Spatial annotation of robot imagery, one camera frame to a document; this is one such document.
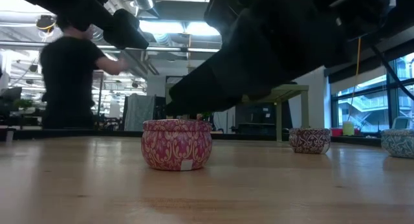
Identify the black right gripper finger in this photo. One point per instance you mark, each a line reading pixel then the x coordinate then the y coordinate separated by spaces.
pixel 207 91

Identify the pink patterned candle tin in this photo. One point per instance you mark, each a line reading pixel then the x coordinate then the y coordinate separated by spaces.
pixel 176 144

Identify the maroon patterned candle tin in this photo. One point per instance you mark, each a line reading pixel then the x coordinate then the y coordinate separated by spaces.
pixel 310 140

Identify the teal patterned candle tin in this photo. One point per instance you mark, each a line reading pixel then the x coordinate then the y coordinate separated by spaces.
pixel 399 143

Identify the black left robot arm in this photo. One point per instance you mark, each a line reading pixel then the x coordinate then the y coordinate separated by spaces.
pixel 64 4

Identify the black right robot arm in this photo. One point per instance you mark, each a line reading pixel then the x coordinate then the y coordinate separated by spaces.
pixel 365 10

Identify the small round green plant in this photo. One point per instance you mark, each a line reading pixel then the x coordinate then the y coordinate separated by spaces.
pixel 204 116

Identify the green perforated metal shelf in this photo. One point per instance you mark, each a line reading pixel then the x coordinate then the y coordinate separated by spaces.
pixel 291 89

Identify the black cabinet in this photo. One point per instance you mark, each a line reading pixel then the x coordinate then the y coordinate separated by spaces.
pixel 255 118

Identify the ceiling light strip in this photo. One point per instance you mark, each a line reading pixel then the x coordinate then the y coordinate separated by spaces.
pixel 168 50

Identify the grey hanging cloth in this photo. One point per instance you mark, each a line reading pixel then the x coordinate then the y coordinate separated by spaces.
pixel 139 112

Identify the red bin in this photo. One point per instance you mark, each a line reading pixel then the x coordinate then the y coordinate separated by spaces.
pixel 335 132

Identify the yellow-green container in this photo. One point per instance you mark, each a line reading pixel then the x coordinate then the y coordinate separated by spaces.
pixel 347 128

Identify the person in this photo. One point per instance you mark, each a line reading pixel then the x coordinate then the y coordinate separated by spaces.
pixel 68 81

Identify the white chair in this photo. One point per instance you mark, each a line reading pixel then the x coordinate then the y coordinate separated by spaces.
pixel 401 123

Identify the black monitor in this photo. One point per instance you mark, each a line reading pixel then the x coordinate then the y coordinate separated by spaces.
pixel 11 95

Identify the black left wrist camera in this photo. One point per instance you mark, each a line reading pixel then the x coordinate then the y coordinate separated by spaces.
pixel 126 29

